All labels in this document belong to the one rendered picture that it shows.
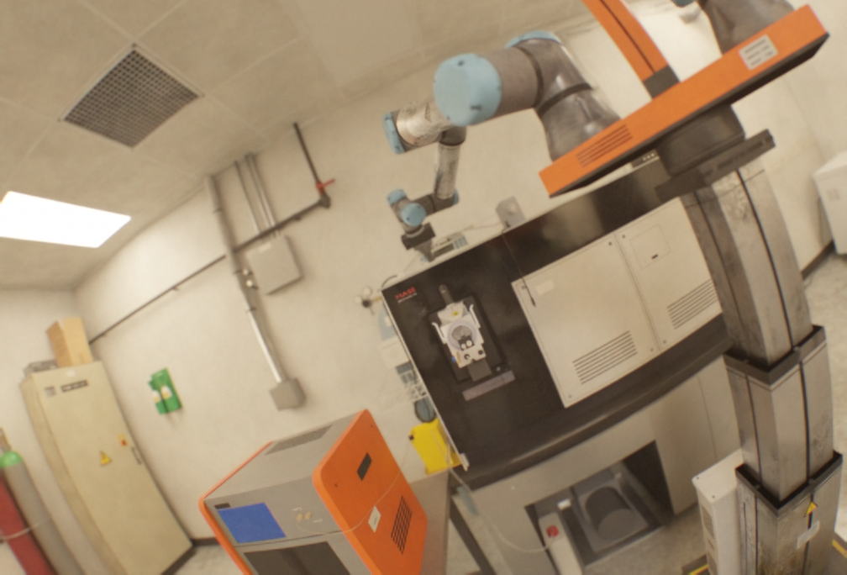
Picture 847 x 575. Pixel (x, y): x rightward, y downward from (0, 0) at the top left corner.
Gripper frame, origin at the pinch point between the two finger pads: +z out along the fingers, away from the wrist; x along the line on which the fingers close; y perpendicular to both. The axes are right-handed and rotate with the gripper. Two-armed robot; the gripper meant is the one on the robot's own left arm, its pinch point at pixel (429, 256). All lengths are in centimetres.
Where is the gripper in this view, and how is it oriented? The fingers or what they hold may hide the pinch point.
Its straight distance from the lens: 154.0
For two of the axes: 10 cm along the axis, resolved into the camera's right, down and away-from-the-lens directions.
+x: 8.9, -4.3, -1.3
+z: 4.3, 7.4, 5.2
